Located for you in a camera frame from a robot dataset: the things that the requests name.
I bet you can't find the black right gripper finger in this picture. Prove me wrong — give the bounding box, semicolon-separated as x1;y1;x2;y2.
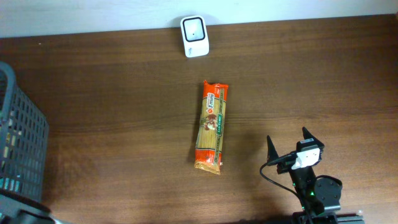
302;127;317;142
267;136;279;165

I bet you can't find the grey plastic mesh basket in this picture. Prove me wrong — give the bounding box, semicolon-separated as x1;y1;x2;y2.
1;62;49;202

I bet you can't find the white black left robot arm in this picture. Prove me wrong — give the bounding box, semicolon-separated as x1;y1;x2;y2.
1;189;68;224

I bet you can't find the orange spaghetti packet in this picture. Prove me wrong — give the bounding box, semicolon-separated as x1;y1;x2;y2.
194;81;228;175

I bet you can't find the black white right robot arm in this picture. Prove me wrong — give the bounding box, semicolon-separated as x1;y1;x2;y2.
260;127;343;218

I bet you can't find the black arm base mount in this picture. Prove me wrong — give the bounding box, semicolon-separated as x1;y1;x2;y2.
289;212;365;224

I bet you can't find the white barcode scanner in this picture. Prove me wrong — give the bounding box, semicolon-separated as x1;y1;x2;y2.
180;16;210;58

